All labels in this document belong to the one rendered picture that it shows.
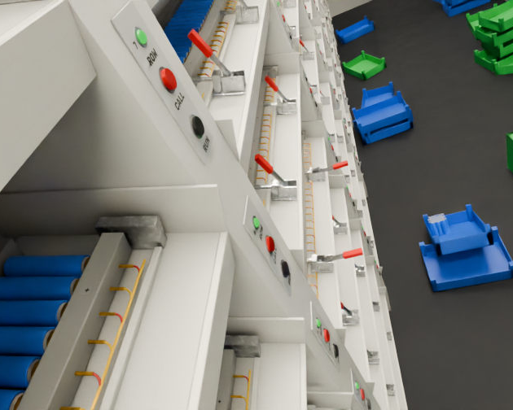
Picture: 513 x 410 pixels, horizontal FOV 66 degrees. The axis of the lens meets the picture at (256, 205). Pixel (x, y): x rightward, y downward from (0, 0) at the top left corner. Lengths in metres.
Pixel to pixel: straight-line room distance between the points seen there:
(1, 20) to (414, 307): 1.66
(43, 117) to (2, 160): 0.04
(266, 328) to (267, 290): 0.07
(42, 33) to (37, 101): 0.04
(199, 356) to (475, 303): 1.54
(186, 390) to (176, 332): 0.04
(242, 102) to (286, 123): 0.32
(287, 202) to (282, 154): 0.13
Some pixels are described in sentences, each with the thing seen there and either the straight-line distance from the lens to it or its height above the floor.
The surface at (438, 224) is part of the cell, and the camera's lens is 1.87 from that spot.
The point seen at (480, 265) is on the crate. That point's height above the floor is 0.00.
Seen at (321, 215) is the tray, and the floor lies 0.91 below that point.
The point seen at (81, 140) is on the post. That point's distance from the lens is 0.31.
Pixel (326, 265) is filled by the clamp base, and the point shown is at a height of 0.92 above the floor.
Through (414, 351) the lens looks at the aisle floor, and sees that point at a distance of 1.67.
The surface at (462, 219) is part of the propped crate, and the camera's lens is 1.99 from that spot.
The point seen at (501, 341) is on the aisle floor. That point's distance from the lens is 1.68.
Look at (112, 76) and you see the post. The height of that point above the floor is 1.44.
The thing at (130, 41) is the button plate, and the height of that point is 1.44.
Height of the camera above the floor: 1.49
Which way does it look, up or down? 37 degrees down
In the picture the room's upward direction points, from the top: 31 degrees counter-clockwise
